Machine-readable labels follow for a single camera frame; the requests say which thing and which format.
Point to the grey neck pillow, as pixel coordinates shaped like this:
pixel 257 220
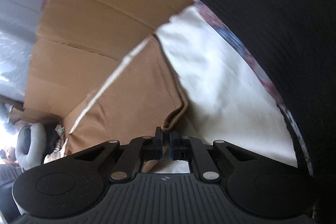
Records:
pixel 31 146

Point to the black cloth under neck pillow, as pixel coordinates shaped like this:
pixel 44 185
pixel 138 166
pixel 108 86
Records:
pixel 51 137

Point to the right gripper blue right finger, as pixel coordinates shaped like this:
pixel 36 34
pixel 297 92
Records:
pixel 174 145

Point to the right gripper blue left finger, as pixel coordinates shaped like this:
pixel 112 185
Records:
pixel 158 144

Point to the plush doll toy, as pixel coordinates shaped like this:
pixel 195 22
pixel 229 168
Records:
pixel 8 155

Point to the flattened brown cardboard box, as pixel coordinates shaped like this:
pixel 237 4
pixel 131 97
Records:
pixel 79 43

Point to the dark grey pillow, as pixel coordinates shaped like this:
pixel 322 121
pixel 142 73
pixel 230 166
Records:
pixel 9 209

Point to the brown printed t-shirt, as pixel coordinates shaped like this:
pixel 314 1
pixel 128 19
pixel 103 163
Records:
pixel 141 94

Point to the black folded garment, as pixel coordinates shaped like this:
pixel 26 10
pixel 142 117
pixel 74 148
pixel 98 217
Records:
pixel 293 41

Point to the cream bear print blanket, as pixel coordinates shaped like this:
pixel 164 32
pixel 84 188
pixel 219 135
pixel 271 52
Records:
pixel 230 97

